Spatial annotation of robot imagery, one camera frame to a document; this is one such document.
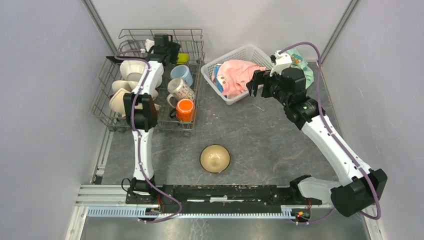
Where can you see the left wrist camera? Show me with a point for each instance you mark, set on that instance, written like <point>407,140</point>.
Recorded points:
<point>148,46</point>

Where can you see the pink patterned cloth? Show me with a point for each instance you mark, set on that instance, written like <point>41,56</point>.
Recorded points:
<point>237,73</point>

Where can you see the orange mug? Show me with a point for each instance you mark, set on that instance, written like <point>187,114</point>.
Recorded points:
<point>184,111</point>

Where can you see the white plastic basket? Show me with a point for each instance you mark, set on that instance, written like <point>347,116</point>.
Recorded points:
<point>248,53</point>

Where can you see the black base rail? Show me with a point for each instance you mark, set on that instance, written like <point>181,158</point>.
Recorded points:
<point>222,199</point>

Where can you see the cream plate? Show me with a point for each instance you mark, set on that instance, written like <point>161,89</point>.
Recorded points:
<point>136,71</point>

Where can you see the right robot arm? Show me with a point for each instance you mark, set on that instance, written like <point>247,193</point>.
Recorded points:
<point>358,185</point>

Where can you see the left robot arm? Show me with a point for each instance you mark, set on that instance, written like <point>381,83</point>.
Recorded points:
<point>142,115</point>

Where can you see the light blue cup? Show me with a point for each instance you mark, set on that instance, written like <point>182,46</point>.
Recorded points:
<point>183,72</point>

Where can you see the yellow-green bowl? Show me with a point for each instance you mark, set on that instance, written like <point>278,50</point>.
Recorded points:
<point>182,58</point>

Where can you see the beige bowl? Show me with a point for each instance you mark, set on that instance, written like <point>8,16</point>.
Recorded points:
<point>215,158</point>

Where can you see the wooden woven coaster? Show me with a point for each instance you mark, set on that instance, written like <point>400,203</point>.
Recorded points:
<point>116,102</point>

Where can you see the white deep plate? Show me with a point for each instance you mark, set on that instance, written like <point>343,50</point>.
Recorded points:
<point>122,84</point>

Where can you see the red rimmed plate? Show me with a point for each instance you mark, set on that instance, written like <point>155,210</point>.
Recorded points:
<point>157,107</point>

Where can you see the white floral mug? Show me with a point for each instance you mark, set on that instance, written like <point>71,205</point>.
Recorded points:
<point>178,89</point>

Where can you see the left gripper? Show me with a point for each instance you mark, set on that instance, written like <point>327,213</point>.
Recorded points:
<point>174,47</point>

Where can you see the metal wire dish rack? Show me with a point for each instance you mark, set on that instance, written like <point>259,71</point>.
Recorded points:
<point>131,41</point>

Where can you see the blue cloth in basket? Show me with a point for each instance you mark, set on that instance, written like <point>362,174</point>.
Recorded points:
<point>219,79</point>

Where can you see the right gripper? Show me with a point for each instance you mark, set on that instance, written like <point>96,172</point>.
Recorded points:
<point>261,77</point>

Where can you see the green patterned cloth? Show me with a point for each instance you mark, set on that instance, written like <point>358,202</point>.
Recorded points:
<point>297,61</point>

